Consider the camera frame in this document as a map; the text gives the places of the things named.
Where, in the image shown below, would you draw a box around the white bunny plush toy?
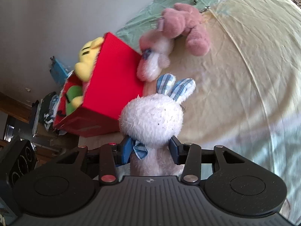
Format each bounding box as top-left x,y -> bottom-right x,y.
119,73 -> 196,176

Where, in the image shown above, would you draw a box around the green plush toy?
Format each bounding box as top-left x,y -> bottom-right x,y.
65,85 -> 83,115

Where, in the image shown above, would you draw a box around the yellow tiger plush toy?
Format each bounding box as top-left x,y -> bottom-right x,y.
71,37 -> 104,109

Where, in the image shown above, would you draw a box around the pink white plush toy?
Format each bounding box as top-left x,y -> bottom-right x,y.
137,29 -> 174,82

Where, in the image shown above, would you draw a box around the pink bear plush toy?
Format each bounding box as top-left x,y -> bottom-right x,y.
160,3 -> 210,56

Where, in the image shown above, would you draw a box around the pile of clothes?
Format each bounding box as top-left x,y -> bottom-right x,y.
30,91 -> 59,135

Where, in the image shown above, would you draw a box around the red cardboard box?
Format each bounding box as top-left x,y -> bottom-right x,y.
53,32 -> 144,137

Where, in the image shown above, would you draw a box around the patterned bed sheet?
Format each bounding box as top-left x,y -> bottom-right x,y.
80,0 -> 301,224

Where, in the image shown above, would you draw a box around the blue packaged item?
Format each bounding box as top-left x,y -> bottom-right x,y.
49,56 -> 70,87

